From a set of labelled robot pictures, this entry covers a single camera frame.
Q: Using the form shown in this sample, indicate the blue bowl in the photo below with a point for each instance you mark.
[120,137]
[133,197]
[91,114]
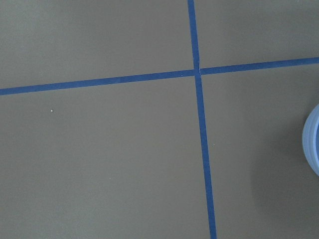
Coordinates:
[310,140]

